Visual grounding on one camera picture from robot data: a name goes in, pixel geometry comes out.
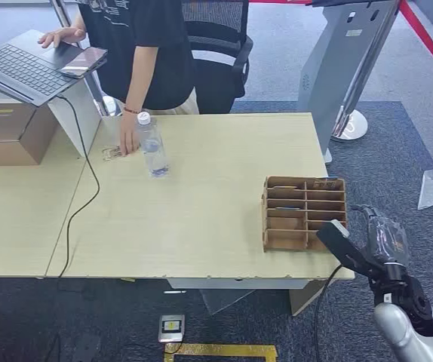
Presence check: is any person's left hand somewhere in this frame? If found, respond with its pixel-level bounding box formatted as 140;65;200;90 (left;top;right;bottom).
119;111;142;158

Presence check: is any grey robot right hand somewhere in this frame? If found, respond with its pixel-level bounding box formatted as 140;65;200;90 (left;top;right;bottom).
351;204;410;269

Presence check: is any person's right hand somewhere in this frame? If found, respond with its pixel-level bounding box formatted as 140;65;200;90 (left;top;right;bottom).
37;26;87;50

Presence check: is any pale printed card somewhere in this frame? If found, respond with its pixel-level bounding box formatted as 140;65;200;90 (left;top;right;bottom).
101;146;123;162

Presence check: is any person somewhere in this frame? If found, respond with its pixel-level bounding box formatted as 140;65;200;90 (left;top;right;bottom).
76;0;200;117

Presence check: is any wooden card organiser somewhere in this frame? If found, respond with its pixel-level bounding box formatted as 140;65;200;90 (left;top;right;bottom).
261;175;348;254

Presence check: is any clear plastic water bottle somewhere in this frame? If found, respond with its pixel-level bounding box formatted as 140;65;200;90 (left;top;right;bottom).
135;112;170;179

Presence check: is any black smartphone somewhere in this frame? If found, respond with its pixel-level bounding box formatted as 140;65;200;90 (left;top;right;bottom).
58;47;108;80

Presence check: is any white laptop stand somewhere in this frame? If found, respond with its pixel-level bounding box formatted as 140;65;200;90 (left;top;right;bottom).
46;78;103;159

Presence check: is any chrome stand leg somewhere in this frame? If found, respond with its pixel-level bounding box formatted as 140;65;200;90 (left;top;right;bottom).
48;0;122;118

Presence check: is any grey laptop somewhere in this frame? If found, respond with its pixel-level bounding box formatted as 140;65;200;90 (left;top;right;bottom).
0;29;107;108

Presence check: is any white desk leg panel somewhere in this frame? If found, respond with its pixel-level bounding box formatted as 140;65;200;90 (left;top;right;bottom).
289;279;331;318

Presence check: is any chrome barrier pole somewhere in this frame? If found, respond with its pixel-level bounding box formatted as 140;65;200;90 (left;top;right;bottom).
330;0;405;144

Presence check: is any brown cardboard box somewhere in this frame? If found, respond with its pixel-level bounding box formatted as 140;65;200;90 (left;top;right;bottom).
0;102;59;167

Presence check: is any black office chair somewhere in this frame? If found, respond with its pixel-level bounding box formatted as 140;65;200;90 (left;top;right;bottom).
181;0;255;115

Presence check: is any grey kiosk stand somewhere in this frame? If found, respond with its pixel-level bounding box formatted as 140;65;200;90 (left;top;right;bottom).
296;0;402;165

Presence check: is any silver floor socket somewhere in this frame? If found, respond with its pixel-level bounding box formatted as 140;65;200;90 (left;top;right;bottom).
158;314;186;344

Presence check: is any red barrier belt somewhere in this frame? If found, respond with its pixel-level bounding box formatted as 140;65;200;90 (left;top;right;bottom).
249;0;433;87

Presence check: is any yellow floor tape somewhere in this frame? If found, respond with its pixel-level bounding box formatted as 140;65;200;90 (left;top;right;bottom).
163;342;279;362

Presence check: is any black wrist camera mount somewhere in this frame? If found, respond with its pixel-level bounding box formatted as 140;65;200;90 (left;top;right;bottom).
316;219;376;279

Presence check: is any black laptop power cable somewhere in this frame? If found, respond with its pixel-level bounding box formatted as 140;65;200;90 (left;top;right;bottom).
56;94;101;279

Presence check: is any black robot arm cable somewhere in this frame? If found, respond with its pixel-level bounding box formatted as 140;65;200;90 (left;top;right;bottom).
314;265;344;362

